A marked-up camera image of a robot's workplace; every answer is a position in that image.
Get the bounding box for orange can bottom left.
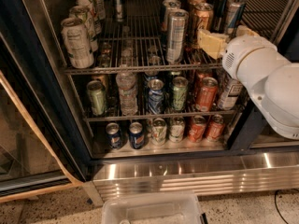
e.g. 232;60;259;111
188;115;206;143

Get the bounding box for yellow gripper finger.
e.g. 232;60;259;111
236;25;259;36
197;29;229;60

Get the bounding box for green can shelf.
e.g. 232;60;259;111
87;80;107;116
171;77;188;111

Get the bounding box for tall silver can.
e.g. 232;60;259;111
166;9;189;63
159;0;181;49

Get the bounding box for gold La Croix can front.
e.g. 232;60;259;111
189;3;214;49

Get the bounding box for top wire shelf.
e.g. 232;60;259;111
65;0;289;76

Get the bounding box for tall silver can front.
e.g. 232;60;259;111
166;9;189;63

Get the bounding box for orange can bottom right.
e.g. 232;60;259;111
206;115;225;142

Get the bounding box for blue white can middle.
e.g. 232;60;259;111
148;78;164;114

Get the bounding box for green can middle shelf left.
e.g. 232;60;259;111
87;80;107;116

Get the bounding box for dark glass bottle white label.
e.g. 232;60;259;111
217;69;243;110

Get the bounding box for clear plastic water bottle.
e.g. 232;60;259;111
116;72;138;116

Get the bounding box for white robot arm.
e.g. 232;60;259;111
197;26;299;140

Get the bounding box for blue pepsi can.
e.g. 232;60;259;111
129;122;144;149
106;122;122;149

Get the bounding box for middle wire shelf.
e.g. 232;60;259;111
81;75;250;123

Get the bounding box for orange can behind middle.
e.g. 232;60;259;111
192;69;212;97

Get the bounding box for orange can middle shelf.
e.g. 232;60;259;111
195;77;218;112

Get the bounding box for orange can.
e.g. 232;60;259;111
206;115;225;142
192;69;212;97
188;115;206;143

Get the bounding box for white green can bottom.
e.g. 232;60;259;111
151;119;167;146

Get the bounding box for white can front left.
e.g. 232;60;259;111
61;18;94;69

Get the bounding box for wire shelf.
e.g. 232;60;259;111
81;75;250;123
65;0;289;76

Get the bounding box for blue pepsi can left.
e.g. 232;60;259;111
106;122;122;149

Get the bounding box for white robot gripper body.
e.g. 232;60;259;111
222;35;278;80

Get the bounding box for silver blue redbull can front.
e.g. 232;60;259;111
224;0;246;36

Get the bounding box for blue pepsi can right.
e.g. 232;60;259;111
129;122;144;149

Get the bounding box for dark blue redbull can behind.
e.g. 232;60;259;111
212;0;227;33

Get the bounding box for glass fridge door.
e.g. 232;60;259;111
0;0;92;203

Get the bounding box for stainless steel fridge base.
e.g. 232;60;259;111
83;152;299;206

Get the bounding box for clear plastic bin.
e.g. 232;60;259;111
101;191;208;224

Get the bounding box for black cable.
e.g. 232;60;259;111
273;188;299;224

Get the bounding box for slim silver can back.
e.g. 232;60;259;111
111;0;126;22

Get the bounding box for white green can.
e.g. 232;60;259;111
151;119;167;146
69;6;98;52

